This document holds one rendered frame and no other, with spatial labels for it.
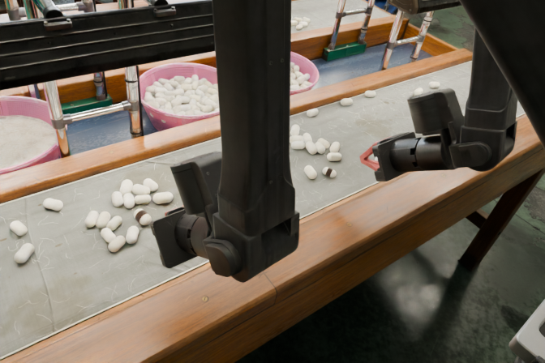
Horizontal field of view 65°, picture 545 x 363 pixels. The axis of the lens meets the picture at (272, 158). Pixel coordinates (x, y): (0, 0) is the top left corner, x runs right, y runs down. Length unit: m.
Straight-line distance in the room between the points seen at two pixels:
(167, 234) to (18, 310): 0.29
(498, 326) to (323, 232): 1.17
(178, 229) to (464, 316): 1.43
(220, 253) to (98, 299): 0.36
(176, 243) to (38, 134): 0.58
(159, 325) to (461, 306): 1.37
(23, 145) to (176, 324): 0.56
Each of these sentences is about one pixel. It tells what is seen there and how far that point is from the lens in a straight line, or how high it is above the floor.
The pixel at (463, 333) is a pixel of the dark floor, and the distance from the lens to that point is 1.80.
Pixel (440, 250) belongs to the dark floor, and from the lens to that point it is 2.01.
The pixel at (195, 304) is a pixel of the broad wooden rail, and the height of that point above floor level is 0.76.
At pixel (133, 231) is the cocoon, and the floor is 0.76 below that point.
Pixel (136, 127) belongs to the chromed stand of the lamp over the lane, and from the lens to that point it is 0.98.
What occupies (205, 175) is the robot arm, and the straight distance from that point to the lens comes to 0.46.
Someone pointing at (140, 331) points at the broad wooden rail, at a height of 0.76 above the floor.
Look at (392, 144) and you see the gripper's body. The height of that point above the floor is 0.94.
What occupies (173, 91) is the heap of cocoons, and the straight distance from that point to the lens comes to 1.19.
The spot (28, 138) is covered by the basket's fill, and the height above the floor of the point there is 0.74.
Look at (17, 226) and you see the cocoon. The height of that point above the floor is 0.76.
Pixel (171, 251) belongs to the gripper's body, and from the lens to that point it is 0.58.
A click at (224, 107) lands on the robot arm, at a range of 0.37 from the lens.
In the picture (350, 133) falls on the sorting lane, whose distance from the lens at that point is 1.13.
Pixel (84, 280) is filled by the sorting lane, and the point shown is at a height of 0.74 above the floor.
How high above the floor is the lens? 1.37
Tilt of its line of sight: 39 degrees down
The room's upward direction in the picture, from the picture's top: 10 degrees clockwise
